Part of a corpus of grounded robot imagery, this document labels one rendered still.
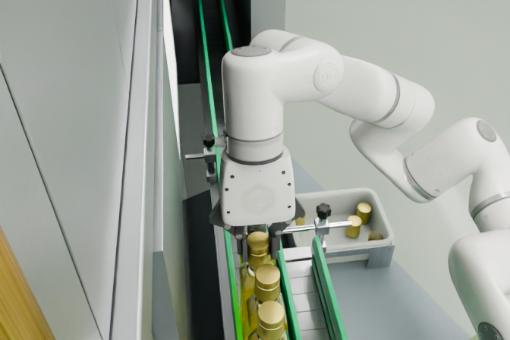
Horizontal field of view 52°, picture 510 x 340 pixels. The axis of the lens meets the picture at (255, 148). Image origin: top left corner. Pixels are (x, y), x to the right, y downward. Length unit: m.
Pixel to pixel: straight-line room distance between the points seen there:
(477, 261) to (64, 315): 0.63
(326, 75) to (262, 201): 0.19
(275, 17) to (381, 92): 0.98
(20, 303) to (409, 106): 0.72
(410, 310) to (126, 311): 0.87
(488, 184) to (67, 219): 0.71
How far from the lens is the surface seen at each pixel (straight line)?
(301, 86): 0.65
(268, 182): 0.69
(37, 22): 0.31
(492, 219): 0.90
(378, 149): 0.89
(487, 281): 0.81
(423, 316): 1.23
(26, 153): 0.26
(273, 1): 1.69
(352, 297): 1.22
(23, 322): 0.18
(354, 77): 0.79
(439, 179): 0.91
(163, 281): 0.61
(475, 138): 0.90
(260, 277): 0.73
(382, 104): 0.78
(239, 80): 0.62
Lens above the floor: 1.76
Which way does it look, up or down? 41 degrees down
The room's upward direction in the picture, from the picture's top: straight up
